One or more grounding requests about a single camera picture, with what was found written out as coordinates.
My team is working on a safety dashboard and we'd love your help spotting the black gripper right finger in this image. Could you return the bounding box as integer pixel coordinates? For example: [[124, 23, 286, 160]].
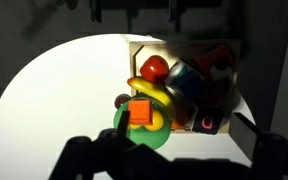
[[229, 112, 262, 162]]

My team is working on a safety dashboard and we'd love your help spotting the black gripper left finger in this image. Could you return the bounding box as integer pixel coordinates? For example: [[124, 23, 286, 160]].
[[116, 110, 132, 138]]

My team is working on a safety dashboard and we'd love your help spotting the small dark red ball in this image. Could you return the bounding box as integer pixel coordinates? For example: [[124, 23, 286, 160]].
[[113, 93, 132, 111]]

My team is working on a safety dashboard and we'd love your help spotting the wooden toy tray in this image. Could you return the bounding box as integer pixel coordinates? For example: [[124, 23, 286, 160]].
[[128, 39, 242, 135]]

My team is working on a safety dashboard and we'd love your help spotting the orange toy block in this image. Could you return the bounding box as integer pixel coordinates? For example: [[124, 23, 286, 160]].
[[127, 99, 154, 127]]

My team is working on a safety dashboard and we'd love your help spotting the yellow toy fruit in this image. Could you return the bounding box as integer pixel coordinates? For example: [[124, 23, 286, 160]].
[[127, 109, 167, 132]]

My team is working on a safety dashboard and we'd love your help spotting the black cube with pink D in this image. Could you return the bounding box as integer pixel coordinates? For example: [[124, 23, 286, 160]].
[[191, 104, 225, 136]]

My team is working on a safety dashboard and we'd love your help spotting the yellow toy banana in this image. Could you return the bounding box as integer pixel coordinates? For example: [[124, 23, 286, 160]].
[[126, 76, 177, 118]]

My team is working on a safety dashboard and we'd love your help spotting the red toy tomato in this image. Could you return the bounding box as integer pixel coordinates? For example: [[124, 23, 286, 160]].
[[139, 54, 170, 85]]

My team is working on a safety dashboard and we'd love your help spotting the orange cube with white face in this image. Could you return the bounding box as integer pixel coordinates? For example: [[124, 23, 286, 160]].
[[189, 44, 237, 88]]

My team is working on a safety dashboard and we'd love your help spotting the blue toy cube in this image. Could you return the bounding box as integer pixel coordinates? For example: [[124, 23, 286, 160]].
[[165, 61, 207, 102]]

